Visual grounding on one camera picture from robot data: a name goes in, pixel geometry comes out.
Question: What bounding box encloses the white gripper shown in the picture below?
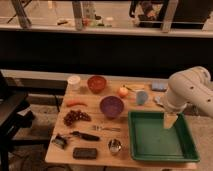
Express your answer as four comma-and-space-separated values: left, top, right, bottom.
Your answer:
163, 100, 186, 129

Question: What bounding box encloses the dark rectangular sponge block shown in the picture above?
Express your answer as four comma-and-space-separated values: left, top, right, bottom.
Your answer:
73, 148, 98, 159

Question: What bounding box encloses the purple bowl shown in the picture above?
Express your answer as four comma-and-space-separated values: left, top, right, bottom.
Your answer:
99, 96, 124, 118

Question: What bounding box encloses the white plastic cup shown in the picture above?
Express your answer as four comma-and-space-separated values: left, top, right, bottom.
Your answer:
67, 75, 81, 90

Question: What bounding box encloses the black chair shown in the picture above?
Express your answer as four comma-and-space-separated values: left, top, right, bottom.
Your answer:
0, 72, 34, 171

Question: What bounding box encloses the red grape bunch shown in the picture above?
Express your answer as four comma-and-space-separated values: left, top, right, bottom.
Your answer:
63, 110, 91, 126

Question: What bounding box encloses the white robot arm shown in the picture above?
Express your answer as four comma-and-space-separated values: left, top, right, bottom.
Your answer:
161, 66, 213, 129

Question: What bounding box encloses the black handled peeler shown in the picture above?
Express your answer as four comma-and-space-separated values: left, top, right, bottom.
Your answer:
70, 131, 100, 141

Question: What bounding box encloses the green plastic tray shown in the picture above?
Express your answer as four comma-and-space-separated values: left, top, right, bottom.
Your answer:
128, 111, 200, 163

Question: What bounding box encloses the silver fork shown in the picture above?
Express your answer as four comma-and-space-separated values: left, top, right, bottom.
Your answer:
92, 125, 121, 132

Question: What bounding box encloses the red bowl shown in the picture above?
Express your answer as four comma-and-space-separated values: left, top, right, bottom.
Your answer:
87, 75, 107, 94

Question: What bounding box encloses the orange red apple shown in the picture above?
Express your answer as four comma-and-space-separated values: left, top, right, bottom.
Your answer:
118, 87, 128, 98

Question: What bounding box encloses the blue mug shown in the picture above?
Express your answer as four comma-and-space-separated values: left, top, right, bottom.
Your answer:
136, 91, 148, 105

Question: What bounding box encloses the yellow banana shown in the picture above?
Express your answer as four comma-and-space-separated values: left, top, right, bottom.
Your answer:
123, 85, 144, 92

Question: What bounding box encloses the small steel cup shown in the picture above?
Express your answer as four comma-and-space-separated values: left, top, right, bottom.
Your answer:
108, 139, 122, 155

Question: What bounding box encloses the black binder clip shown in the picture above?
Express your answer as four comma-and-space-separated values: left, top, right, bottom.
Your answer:
52, 134, 67, 149

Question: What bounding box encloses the orange carrot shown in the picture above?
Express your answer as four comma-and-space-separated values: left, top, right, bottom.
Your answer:
66, 100, 87, 107

